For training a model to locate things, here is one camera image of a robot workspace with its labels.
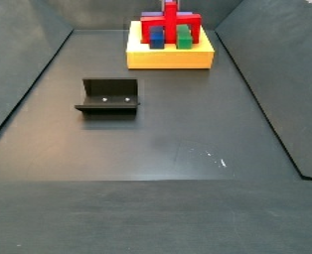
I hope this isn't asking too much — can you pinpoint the green block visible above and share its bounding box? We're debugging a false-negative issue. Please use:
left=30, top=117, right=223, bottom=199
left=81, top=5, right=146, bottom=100
left=177, top=25, right=193, bottom=50

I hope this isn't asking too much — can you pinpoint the black metal bracket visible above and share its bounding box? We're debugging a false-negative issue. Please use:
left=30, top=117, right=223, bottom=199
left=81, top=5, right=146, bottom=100
left=75, top=77, right=140, bottom=113

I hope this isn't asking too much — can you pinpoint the yellow white wooden board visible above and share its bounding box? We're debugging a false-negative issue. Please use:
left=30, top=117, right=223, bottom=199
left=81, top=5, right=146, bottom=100
left=126, top=21, right=216, bottom=69

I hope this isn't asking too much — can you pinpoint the red cross-shaped block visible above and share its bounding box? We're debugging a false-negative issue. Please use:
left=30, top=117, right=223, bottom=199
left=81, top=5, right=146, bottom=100
left=141, top=0, right=202, bottom=44

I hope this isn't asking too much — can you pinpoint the blue block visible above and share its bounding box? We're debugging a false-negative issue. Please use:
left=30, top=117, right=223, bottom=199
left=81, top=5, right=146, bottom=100
left=150, top=26, right=165, bottom=50

